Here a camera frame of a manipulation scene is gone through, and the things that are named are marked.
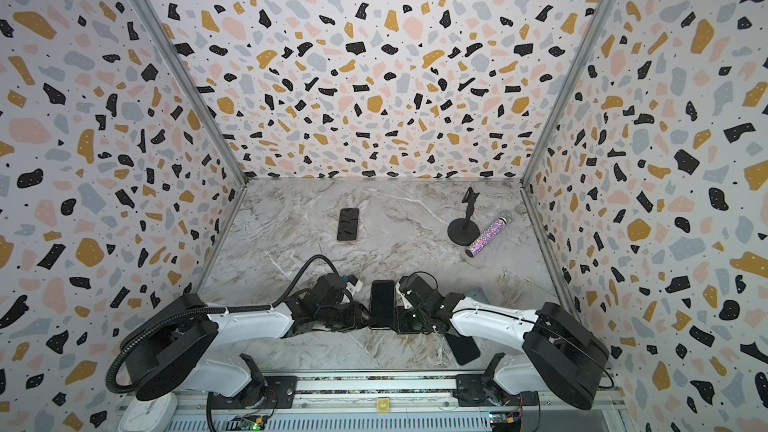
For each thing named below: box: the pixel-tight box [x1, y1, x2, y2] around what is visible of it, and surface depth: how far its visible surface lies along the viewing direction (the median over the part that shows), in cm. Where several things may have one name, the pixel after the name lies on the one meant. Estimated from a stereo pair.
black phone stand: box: [447, 187, 480, 246], surface depth 106 cm
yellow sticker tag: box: [378, 398, 391, 413], surface depth 73 cm
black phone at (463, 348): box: [445, 333, 481, 365], surface depth 83 cm
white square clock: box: [118, 392, 178, 432], surface depth 69 cm
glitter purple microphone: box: [465, 211, 512, 258], surface depth 105 cm
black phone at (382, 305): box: [369, 280, 396, 330], surface depth 93 cm
